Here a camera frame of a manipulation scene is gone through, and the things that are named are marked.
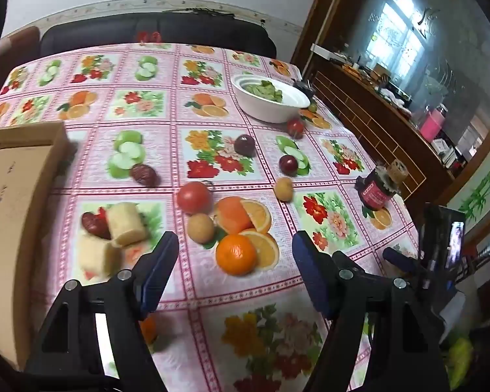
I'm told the red labelled jar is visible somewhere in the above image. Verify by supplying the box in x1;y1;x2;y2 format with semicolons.
355;159;409;211

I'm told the small dark cup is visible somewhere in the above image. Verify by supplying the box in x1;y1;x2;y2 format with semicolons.
293;80;316;101

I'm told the brown cardboard tray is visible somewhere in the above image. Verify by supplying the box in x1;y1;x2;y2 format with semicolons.
0;121;69;368

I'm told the tan longan fruit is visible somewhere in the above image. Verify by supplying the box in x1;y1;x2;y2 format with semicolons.
273;177;294;203
187;213;215;244

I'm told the red cushion ornament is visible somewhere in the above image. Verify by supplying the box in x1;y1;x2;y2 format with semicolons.
136;31;162;43

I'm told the pale sugarcane piece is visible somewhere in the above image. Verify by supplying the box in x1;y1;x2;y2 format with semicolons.
106;202;148;247
77;235;122;280

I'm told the floral fruit print tablecloth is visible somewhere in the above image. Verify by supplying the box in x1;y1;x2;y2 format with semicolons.
0;43;418;391

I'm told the dark red jujube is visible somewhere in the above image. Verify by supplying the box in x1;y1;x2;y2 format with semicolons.
81;211;111;240
130;164;159;188

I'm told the white bowl with greens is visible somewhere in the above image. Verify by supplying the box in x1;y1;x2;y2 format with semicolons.
231;74;311;124

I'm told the brown armchair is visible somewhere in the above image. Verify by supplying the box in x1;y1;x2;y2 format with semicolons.
0;26;41;91

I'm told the large red tomato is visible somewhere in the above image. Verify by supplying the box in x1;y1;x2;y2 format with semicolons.
176;181;212;215

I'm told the pink container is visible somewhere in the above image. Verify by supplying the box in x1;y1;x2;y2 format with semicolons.
419;105;447;142

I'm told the orange mandarin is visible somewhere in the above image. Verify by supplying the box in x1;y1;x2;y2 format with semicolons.
215;235;257;276
139;315;158;345

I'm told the black leather sofa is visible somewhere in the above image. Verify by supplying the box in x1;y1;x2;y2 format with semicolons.
41;11;277;57

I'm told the small red tomato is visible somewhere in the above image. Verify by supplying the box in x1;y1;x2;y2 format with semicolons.
286;118;305;140

